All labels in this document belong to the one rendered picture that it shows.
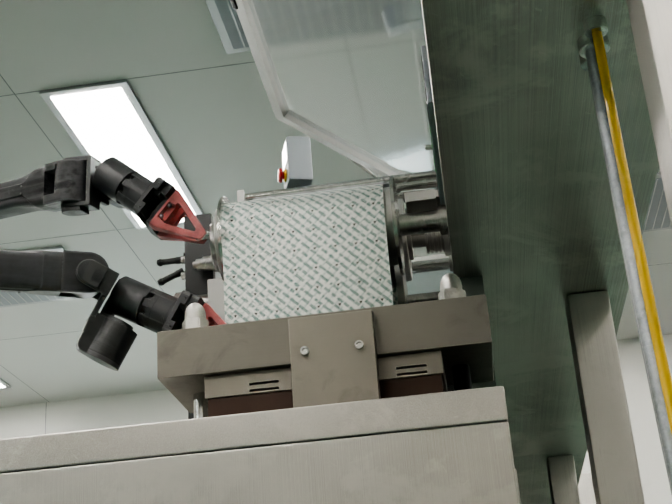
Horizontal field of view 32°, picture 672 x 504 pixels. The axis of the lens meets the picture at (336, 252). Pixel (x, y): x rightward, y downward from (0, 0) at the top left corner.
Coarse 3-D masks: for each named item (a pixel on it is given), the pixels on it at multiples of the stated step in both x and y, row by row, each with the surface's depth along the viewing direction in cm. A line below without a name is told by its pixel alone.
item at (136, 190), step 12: (132, 180) 179; (144, 180) 180; (156, 180) 176; (120, 192) 179; (132, 192) 179; (144, 192) 178; (120, 204) 182; (132, 204) 179; (144, 204) 175; (156, 204) 179; (144, 216) 177
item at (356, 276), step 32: (256, 256) 168; (288, 256) 167; (320, 256) 166; (352, 256) 166; (384, 256) 165; (224, 288) 167; (256, 288) 166; (288, 288) 165; (320, 288) 165; (352, 288) 164; (384, 288) 163; (256, 320) 164
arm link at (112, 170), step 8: (104, 160) 182; (112, 160) 182; (96, 168) 182; (104, 168) 181; (112, 168) 181; (120, 168) 181; (128, 168) 181; (96, 176) 181; (104, 176) 180; (112, 176) 180; (120, 176) 180; (128, 176) 181; (96, 184) 182; (104, 184) 181; (112, 184) 180; (120, 184) 180; (104, 192) 182; (112, 192) 180
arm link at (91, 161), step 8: (88, 160) 183; (96, 160) 185; (88, 168) 183; (88, 176) 182; (88, 184) 182; (88, 192) 182; (96, 192) 184; (88, 200) 182; (96, 200) 184; (104, 200) 187; (112, 200) 188; (64, 208) 183; (72, 208) 182; (80, 208) 183; (88, 208) 184; (96, 208) 184
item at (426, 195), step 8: (408, 192) 173; (416, 192) 172; (424, 192) 172; (432, 192) 172; (408, 200) 172; (416, 200) 172; (424, 200) 172; (432, 200) 172; (408, 208) 174; (416, 208) 174; (424, 208) 175; (432, 208) 175
